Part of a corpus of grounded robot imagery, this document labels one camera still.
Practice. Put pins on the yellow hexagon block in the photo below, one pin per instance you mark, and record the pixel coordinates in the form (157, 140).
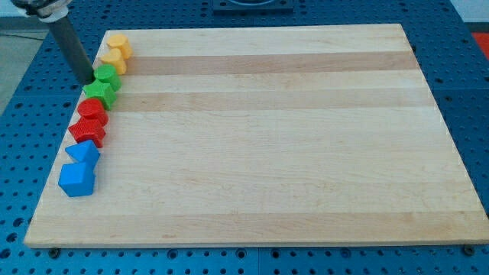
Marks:
(121, 42)

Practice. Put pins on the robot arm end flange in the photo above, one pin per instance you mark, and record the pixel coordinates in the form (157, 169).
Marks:
(47, 11)

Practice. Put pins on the wooden board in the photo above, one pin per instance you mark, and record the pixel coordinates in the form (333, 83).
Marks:
(269, 136)

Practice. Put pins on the green cylinder block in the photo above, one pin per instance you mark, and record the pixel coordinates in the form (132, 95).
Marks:
(107, 73)

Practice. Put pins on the yellow heart block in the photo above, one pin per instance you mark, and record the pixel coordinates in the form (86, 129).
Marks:
(115, 58)

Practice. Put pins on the green star block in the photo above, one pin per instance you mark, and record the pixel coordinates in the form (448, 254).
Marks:
(101, 91)

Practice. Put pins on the red cylinder block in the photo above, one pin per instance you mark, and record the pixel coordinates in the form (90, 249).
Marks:
(93, 109)

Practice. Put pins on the blue triangle block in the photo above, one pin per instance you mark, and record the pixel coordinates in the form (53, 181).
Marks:
(85, 151)

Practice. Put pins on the red star block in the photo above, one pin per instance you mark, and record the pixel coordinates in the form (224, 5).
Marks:
(88, 129)

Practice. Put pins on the blue cube block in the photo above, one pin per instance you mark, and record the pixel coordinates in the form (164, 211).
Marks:
(77, 179)

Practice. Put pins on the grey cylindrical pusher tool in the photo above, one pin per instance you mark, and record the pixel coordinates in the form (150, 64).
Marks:
(71, 47)

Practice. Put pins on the red object at edge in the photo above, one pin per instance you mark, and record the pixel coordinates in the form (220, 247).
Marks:
(482, 39)

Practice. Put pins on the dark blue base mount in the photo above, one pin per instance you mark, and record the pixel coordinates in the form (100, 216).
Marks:
(227, 6)

